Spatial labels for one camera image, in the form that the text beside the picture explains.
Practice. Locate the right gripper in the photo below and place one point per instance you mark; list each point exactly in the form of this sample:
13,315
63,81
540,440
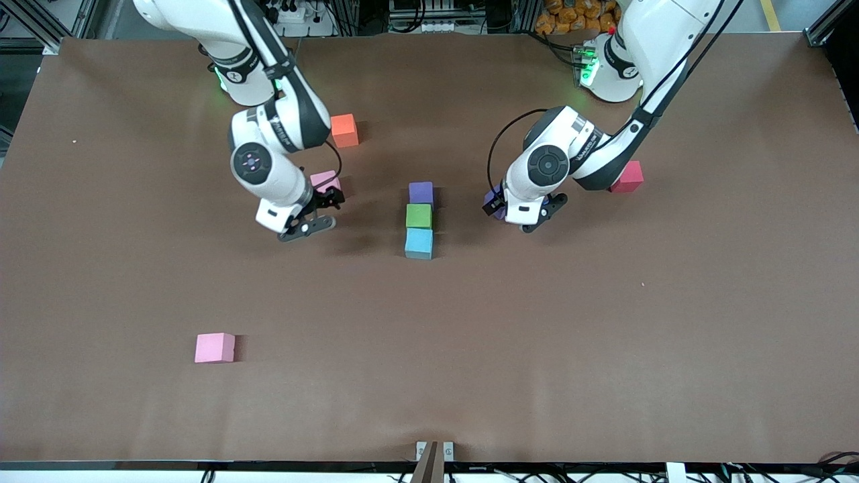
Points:
328,198

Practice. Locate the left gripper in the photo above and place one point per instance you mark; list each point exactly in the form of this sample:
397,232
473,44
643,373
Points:
494,200

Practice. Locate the purple foam cube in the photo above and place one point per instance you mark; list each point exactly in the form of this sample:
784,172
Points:
499,215
421,192

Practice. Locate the pink foam cube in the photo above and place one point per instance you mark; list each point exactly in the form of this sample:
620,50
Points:
323,180
215,347

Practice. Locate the teal foam cube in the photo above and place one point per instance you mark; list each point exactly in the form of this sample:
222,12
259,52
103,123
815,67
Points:
419,243

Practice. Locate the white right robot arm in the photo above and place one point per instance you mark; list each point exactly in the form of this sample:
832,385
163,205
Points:
268,161

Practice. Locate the red foam cube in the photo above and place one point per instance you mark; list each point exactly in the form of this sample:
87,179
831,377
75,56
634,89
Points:
631,180

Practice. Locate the orange foam cube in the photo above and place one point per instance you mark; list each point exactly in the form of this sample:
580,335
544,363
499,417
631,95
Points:
344,130

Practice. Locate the green foam cube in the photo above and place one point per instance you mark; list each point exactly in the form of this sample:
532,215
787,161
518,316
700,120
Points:
419,216

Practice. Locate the brown table cover mat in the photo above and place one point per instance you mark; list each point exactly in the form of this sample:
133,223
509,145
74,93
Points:
537,349

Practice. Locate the white power strip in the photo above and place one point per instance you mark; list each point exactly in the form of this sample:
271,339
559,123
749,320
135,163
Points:
302,17

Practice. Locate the grey power strip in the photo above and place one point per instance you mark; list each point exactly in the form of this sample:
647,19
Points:
429,27

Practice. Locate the white metal bracket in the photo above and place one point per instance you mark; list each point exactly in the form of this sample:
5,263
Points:
420,449

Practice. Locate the black table edge rail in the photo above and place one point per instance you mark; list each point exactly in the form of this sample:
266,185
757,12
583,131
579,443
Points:
201,465

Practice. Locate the aluminium frame strut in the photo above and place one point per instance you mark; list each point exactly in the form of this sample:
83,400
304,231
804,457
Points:
30,23

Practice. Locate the black frame strut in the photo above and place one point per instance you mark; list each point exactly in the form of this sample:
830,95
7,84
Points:
832,20

